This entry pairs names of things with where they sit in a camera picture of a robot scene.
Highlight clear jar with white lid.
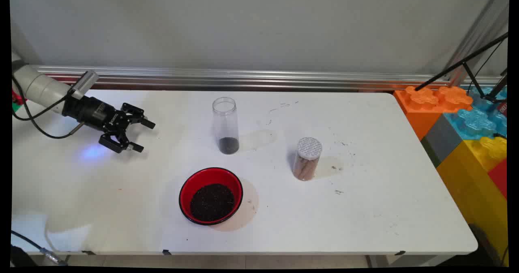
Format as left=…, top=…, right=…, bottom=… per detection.
left=292, top=137, right=323, bottom=181

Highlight long aluminium rail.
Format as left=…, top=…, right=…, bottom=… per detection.
left=30, top=65, right=503, bottom=91

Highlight red bowl with black rim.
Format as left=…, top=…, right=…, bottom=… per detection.
left=179, top=167, right=244, bottom=226

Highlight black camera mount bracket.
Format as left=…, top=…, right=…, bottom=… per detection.
left=62, top=96, right=81, bottom=117

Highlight small portion of black seeds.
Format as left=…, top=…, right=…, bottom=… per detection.
left=219, top=137, right=240, bottom=155

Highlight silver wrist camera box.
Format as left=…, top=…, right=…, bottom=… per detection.
left=72, top=71, right=99, bottom=99

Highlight large heap of black seeds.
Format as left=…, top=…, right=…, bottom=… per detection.
left=190, top=184, right=236, bottom=222

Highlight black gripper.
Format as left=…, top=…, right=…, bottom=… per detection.
left=77, top=96, right=156, bottom=154

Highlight big red giant toy brick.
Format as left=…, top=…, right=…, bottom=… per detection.
left=488, top=157, right=508, bottom=201

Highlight black cable with silver connector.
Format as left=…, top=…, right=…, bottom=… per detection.
left=11, top=230, right=69, bottom=267

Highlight blue giant toy brick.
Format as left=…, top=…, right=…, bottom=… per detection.
left=444, top=86, right=508, bottom=140

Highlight yellow giant toy brick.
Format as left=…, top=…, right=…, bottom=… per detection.
left=436, top=136, right=509, bottom=266

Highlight grey giant toy brick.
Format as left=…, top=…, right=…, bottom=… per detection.
left=420, top=114, right=463, bottom=168

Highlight orange giant toy brick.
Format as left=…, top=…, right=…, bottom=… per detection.
left=393, top=85, right=474, bottom=141

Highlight clear plastic jar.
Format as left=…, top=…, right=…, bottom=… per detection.
left=212, top=97, right=240, bottom=155

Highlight black cable with metal tip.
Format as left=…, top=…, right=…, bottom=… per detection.
left=11, top=76, right=86, bottom=140

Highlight black tripod stand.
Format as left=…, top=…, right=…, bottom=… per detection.
left=414, top=32, right=509, bottom=103

